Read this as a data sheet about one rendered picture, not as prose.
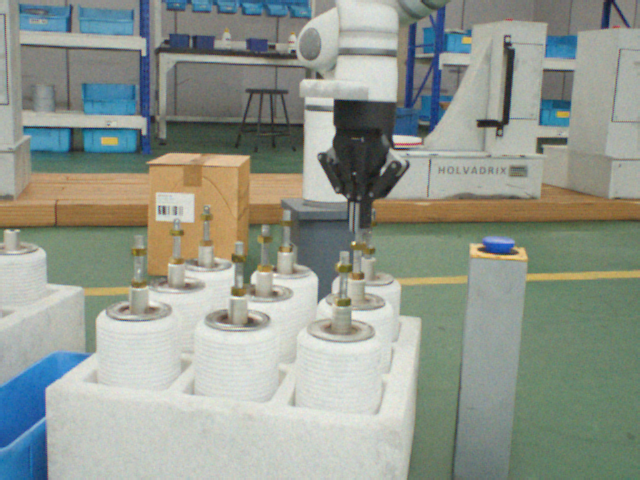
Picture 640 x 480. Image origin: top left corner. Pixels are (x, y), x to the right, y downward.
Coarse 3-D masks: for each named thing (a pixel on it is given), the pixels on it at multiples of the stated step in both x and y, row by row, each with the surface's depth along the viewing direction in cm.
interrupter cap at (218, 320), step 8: (216, 312) 87; (224, 312) 87; (248, 312) 87; (256, 312) 88; (208, 320) 84; (216, 320) 84; (224, 320) 85; (248, 320) 86; (256, 320) 85; (264, 320) 85; (216, 328) 82; (224, 328) 81; (232, 328) 81; (240, 328) 81; (248, 328) 82; (256, 328) 82; (264, 328) 83
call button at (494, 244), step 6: (486, 240) 96; (492, 240) 96; (498, 240) 96; (504, 240) 96; (510, 240) 97; (486, 246) 97; (492, 246) 96; (498, 246) 95; (504, 246) 95; (510, 246) 96; (498, 252) 96; (504, 252) 96
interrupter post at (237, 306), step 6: (228, 300) 84; (234, 300) 83; (240, 300) 84; (246, 300) 84; (228, 306) 84; (234, 306) 84; (240, 306) 84; (246, 306) 84; (228, 312) 84; (234, 312) 84; (240, 312) 84; (246, 312) 84; (228, 318) 84; (234, 318) 84; (240, 318) 84; (246, 318) 85
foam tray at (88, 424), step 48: (96, 384) 84; (192, 384) 87; (288, 384) 86; (384, 384) 88; (48, 432) 83; (96, 432) 82; (144, 432) 81; (192, 432) 80; (240, 432) 79; (288, 432) 78; (336, 432) 77; (384, 432) 76
